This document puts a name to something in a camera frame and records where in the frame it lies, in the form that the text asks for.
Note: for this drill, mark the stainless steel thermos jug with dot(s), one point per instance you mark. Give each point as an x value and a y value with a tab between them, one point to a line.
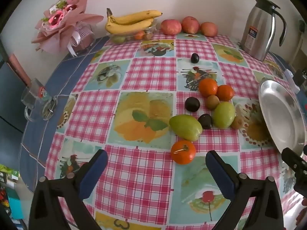
257	26

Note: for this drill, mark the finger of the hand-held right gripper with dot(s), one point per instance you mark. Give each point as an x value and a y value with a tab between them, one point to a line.
293	159

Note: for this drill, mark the pink paper flower bouquet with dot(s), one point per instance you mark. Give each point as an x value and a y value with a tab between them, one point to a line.
61	21

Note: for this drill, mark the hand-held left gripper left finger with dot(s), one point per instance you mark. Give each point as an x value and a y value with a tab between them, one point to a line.
92	175

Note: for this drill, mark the dark wall socket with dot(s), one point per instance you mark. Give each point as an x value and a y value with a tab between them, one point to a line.
301	25

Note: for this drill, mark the pink checkered fruit-print tablecloth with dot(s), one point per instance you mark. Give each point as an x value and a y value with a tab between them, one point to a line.
148	76

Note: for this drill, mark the brown kiwi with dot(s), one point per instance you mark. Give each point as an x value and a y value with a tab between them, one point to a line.
212	101
237	122

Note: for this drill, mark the green mango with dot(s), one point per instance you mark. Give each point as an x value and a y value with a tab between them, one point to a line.
186	127
224	114

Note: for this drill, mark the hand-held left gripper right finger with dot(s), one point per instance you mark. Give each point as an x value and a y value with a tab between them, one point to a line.
219	172

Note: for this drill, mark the round metal plate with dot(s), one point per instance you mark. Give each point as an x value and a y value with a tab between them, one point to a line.
278	110

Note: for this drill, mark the red apple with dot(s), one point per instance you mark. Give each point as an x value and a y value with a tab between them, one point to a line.
190	25
170	26
209	29

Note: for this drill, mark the clear glass mug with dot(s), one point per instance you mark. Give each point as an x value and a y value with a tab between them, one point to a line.
36	100

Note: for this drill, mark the small orange tangerine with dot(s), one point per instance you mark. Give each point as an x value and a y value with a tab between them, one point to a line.
139	36

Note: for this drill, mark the yellow banana bunch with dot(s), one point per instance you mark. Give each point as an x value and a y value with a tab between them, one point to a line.
129	21

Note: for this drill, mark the clear plastic fruit container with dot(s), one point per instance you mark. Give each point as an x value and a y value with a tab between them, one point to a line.
129	37

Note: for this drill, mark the orange tangerine with stem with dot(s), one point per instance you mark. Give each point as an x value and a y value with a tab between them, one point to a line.
183	152

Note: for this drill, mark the white plug adapter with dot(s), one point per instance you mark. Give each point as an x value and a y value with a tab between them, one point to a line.
290	77

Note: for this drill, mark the small dark plum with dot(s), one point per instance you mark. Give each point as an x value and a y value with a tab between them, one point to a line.
194	58

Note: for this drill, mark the small green fruit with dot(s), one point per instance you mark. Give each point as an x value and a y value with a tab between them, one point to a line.
119	39

